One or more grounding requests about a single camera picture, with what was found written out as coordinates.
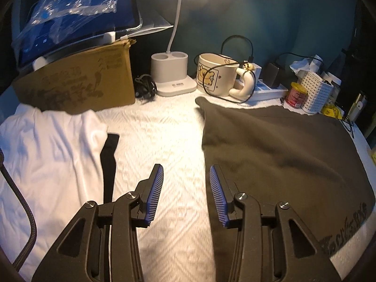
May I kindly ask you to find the white garment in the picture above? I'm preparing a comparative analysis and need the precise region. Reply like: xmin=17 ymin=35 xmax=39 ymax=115
xmin=0 ymin=104 xmax=109 ymax=282

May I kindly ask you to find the white charger plug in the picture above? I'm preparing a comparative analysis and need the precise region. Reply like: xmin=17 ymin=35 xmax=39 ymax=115
xmin=245 ymin=62 xmax=262 ymax=87

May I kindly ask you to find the yellow snack packet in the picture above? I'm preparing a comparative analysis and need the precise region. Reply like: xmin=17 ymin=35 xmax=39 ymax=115
xmin=321 ymin=104 xmax=344 ymax=120

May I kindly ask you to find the bundled black cable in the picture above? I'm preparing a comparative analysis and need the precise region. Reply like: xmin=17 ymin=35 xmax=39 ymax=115
xmin=134 ymin=75 xmax=157 ymax=105

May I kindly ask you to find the black charging cable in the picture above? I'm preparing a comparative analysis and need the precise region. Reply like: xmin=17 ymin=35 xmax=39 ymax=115
xmin=194 ymin=35 xmax=255 ymax=104

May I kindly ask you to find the thin black cable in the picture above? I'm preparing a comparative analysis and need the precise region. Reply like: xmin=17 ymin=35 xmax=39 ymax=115
xmin=341 ymin=114 xmax=357 ymax=138

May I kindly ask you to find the silver flask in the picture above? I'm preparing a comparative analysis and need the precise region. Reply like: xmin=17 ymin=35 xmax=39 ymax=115
xmin=347 ymin=92 xmax=368 ymax=122

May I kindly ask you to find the white desk lamp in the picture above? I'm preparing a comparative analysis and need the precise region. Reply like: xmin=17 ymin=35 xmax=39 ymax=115
xmin=151 ymin=0 xmax=238 ymax=97

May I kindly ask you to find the black charger adapter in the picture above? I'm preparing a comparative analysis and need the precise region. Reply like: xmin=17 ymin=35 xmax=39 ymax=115
xmin=266 ymin=63 xmax=282 ymax=89

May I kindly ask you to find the dark grey t-shirt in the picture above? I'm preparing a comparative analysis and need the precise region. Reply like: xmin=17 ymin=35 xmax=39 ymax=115
xmin=195 ymin=96 xmax=376 ymax=282

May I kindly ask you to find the white perforated basket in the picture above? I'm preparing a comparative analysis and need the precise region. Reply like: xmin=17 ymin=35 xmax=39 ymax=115
xmin=297 ymin=71 xmax=334 ymax=114

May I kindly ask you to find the white power strip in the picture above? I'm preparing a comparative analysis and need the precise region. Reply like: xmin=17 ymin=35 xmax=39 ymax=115
xmin=251 ymin=81 xmax=289 ymax=102

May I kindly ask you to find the cardboard box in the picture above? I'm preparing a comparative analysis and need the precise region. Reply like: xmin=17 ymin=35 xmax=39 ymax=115
xmin=12 ymin=38 xmax=137 ymax=115

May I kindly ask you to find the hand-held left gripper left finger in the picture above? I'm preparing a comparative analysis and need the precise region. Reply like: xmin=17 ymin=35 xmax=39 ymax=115
xmin=31 ymin=164 xmax=164 ymax=282

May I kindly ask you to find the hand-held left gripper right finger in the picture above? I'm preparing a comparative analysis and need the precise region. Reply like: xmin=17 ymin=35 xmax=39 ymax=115
xmin=209 ymin=164 xmax=343 ymax=282

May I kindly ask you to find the crumpled white tissue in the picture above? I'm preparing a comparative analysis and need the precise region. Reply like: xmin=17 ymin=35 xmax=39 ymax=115
xmin=289 ymin=54 xmax=324 ymax=75

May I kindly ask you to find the black braided cable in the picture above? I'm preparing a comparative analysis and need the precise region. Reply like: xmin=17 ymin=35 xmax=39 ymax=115
xmin=0 ymin=147 xmax=37 ymax=271

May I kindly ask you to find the glass jar with white lid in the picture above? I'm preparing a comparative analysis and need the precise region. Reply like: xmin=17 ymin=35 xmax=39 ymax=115
xmin=330 ymin=78 xmax=344 ymax=106

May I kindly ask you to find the white bear mug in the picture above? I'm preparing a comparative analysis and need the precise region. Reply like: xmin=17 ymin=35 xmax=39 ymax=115
xmin=196 ymin=53 xmax=259 ymax=100

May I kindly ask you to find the red can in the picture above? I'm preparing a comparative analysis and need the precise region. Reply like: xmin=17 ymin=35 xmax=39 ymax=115
xmin=286 ymin=82 xmax=308 ymax=108

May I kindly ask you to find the white textured tablecloth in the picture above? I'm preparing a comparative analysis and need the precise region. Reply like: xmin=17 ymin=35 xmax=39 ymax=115
xmin=0 ymin=88 xmax=376 ymax=282

